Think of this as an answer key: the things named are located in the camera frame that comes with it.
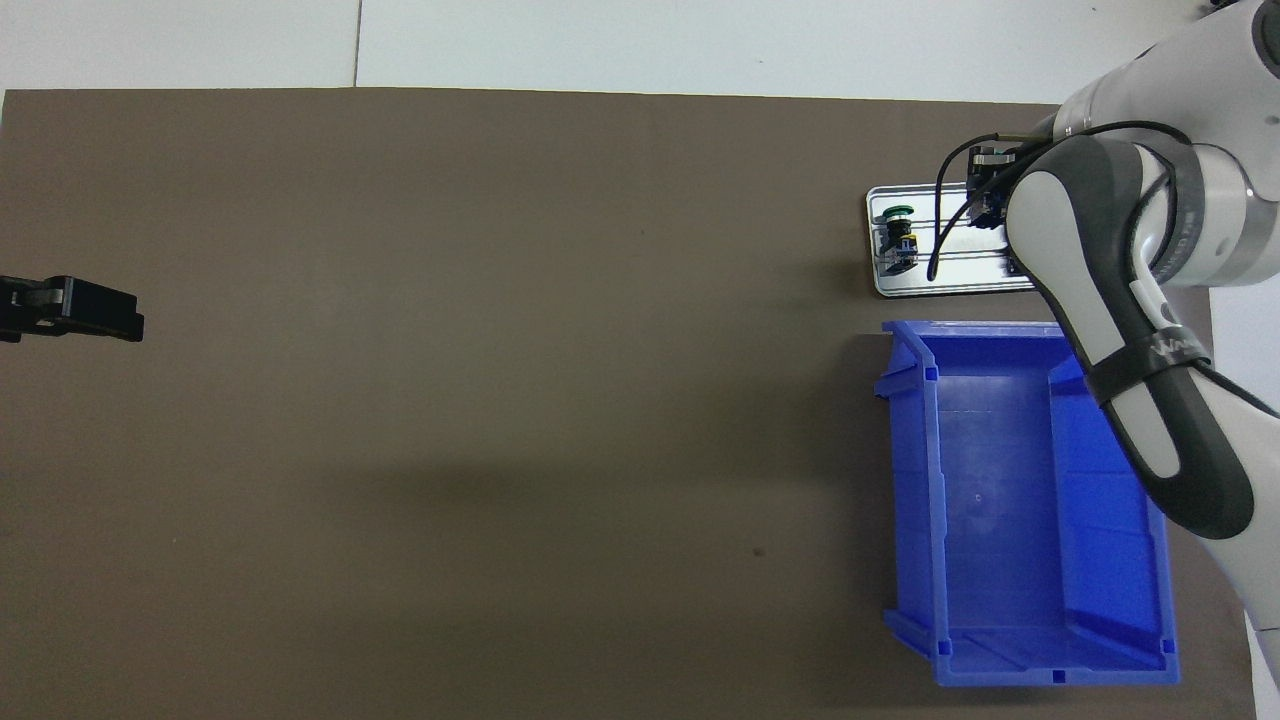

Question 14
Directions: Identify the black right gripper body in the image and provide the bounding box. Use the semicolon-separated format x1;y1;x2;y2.
967;143;1022;227

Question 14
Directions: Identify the silver metal tray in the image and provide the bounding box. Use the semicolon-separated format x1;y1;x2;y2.
865;184;1041;299

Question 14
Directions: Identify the blue plastic storage bin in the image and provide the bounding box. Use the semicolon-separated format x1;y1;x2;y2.
873;319;1182;688

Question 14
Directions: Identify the brown table mat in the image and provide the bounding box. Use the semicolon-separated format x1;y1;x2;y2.
0;87;1257;720

